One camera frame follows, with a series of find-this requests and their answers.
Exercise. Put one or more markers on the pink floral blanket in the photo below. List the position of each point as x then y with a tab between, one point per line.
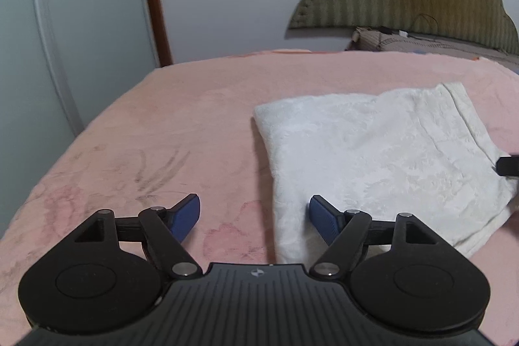
170	135

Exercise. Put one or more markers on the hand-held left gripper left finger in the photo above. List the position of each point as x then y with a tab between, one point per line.
184	218

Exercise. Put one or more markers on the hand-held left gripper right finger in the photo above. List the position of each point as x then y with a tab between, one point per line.
324	218

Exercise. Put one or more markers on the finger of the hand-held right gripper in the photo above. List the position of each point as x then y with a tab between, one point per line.
509	166

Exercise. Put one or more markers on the white pants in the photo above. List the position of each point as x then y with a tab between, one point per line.
377	159

